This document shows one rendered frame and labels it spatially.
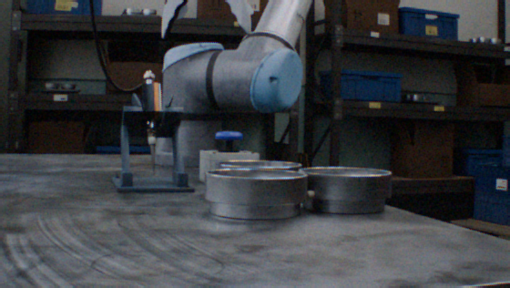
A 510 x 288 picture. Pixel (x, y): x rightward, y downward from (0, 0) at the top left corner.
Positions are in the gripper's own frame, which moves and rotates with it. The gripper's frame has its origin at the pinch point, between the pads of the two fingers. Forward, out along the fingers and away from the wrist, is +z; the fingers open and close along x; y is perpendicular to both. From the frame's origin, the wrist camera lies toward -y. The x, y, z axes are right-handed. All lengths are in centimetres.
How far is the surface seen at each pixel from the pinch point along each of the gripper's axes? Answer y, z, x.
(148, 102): -16.9, 10.4, -0.5
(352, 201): -26.5, 20.7, -30.7
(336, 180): -27.6, 18.4, -29.1
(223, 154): -9.4, 17.6, -8.1
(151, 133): -17.5, 14.6, -1.3
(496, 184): 391, 63, -43
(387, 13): 376, -60, 39
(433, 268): -49, 22, -42
